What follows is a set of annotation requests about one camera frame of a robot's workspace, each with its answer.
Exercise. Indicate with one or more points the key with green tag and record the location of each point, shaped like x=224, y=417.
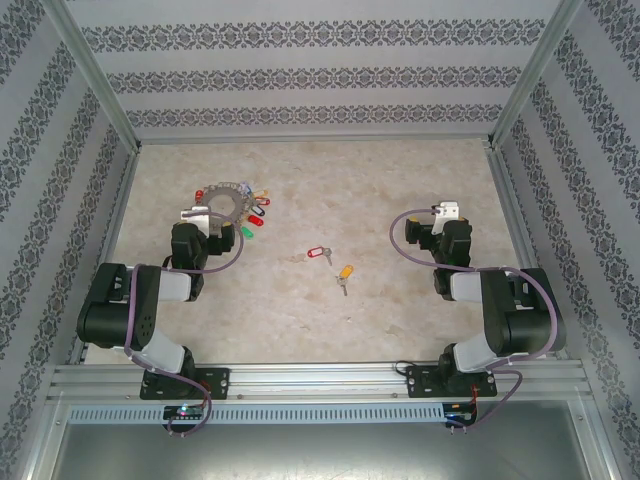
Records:
x=247, y=232

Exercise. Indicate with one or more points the metal disc keyring with rings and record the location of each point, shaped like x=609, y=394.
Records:
x=222, y=189

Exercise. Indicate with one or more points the key with pale purple tag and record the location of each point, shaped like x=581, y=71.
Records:
x=244, y=186

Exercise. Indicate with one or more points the key with yellow tag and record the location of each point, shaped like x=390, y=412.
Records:
x=258, y=192
x=346, y=272

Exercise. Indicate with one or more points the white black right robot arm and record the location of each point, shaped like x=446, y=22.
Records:
x=530, y=320

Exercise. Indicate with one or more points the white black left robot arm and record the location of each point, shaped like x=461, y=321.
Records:
x=115, y=310

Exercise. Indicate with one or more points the left circuit board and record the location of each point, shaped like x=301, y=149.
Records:
x=182, y=411

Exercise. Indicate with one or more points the circuit board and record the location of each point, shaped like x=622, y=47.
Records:
x=182, y=411
x=460, y=415

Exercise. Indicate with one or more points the right circuit board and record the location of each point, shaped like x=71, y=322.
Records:
x=460, y=415

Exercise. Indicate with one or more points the grey metal sheet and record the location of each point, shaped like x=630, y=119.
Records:
x=320, y=455

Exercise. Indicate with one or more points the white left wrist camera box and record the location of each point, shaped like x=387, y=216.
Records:
x=197, y=214

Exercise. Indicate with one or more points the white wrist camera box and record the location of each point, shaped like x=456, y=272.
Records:
x=447, y=209
x=197, y=214

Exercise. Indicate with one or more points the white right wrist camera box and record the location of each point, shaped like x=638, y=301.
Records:
x=447, y=209

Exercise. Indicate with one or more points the aluminium side rail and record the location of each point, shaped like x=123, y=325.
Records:
x=114, y=225
x=517, y=225

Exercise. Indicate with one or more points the aluminium back rail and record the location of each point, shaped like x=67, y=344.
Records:
x=315, y=140

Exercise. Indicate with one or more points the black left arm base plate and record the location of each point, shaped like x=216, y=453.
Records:
x=220, y=382

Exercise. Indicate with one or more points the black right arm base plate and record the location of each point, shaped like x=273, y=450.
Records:
x=420, y=382

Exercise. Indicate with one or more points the aluminium mounting rail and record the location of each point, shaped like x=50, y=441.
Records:
x=310, y=380

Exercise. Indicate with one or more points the aluminium frame post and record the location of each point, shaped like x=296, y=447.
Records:
x=98, y=70
x=533, y=70

